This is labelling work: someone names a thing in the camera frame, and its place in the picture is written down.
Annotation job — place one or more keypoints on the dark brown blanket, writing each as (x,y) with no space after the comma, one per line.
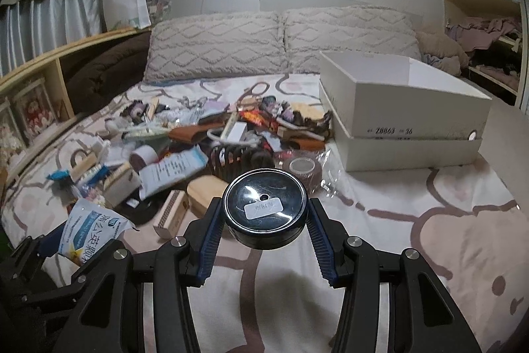
(107,67)

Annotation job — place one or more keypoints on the white closet shelf unit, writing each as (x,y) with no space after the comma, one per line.
(454,5)

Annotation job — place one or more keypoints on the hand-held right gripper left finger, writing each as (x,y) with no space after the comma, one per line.
(208,239)

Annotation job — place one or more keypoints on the oval wooden piece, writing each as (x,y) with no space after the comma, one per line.
(206,194)

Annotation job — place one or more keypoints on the pink clothes pile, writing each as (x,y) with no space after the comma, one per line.
(483,30)

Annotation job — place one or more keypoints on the red snack packet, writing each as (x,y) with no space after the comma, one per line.
(254,116)

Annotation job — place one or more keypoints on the framed plush picture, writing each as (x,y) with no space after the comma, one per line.
(35,111)

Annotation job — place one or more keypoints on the tan wooden brush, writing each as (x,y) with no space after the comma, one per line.
(122,185)

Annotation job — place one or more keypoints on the printed blanket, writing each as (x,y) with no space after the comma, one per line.
(413,233)

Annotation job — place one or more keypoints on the beige plush blanket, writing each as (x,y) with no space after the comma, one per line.
(442,51)

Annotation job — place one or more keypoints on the dark fluffy pompom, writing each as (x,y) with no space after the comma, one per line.
(259,159)

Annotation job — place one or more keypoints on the grey pleated curtain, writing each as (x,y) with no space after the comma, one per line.
(41,26)

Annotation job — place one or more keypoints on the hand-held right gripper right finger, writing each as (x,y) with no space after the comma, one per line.
(321,242)

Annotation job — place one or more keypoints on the purple crochet piece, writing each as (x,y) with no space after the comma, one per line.
(285,111)

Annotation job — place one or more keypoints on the wooden bedside shelf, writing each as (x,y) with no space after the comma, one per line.
(53,71)

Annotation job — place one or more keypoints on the black slotted holder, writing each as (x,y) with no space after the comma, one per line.
(227,165)

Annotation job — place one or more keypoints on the brown leather piece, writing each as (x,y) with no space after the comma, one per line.
(190,134)

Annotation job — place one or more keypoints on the clear plastic bag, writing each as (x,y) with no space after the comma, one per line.
(334,171)

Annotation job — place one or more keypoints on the white cardboard box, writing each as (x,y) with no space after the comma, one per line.
(392,109)

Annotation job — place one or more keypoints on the dark clothes pile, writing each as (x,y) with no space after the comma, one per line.
(496,65)

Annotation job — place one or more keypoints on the light blue paper packet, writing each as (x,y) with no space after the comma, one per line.
(173,171)

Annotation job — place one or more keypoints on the stack of colourful packets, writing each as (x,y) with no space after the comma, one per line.
(159,3)

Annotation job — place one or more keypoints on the blue white sachet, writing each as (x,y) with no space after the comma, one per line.
(93,231)

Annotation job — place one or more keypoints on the small patterned carton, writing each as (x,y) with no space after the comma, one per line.
(171,214)

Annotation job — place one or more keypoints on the pink tape roll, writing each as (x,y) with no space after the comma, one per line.
(142,158)

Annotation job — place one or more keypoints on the beige textured pillow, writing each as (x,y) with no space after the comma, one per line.
(210,47)
(351,34)

